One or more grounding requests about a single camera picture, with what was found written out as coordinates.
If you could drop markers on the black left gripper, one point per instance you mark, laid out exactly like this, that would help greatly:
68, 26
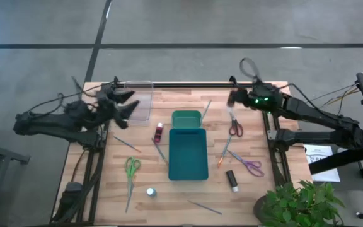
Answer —
107, 107

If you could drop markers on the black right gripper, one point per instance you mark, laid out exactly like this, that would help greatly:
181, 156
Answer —
265, 94

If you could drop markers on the thin blue paintbrush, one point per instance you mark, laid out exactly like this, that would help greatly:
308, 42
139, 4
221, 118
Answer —
206, 111
127, 144
224, 152
160, 152
205, 207

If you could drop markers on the red and black paint bottle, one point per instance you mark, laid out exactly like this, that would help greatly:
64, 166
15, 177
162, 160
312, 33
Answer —
158, 134

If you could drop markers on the large teal plastic bin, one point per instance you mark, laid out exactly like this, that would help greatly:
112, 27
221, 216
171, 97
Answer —
187, 154

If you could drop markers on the black paint bottle white cap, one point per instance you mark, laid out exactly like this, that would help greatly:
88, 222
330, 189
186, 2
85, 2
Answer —
232, 179

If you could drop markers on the teal paint bottle pale cap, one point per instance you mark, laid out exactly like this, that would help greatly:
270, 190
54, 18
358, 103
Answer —
151, 192

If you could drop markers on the grey pencil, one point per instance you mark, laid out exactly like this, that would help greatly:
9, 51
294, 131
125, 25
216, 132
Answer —
128, 201

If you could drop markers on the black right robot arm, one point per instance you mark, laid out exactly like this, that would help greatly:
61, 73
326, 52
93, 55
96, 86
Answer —
320, 118

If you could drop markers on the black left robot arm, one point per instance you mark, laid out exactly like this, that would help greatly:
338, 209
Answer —
52, 126

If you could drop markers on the clear plastic bin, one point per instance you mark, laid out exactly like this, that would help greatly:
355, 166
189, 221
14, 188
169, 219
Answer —
143, 94

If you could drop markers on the small green plastic bin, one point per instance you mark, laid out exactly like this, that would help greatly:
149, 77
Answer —
186, 119

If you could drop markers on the white paper sheet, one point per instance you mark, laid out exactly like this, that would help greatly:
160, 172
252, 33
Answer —
323, 154

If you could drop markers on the black plant pot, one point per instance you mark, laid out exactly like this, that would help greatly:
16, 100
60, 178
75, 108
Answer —
257, 208

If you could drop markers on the black desk strut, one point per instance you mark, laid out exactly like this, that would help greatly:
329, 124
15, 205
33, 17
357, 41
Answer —
342, 157

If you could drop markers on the green leafy plant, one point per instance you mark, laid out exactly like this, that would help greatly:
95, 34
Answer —
301, 205

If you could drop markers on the grey metal stand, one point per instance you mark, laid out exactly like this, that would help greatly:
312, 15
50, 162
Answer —
2, 154

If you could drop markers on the black frame clamp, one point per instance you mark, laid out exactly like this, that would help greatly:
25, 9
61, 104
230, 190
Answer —
232, 81
116, 80

